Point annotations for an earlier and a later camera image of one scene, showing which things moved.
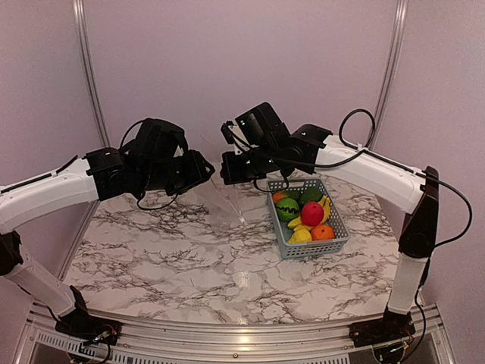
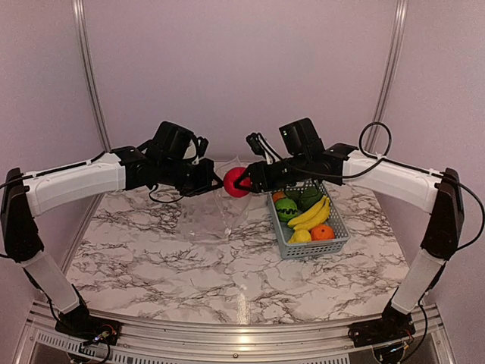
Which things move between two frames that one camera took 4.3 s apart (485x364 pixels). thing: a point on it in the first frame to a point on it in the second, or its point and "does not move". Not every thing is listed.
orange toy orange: (322, 232) does not move
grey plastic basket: (338, 224) does not move
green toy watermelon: (287, 208) does not move
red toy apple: (312, 214) to (229, 178)
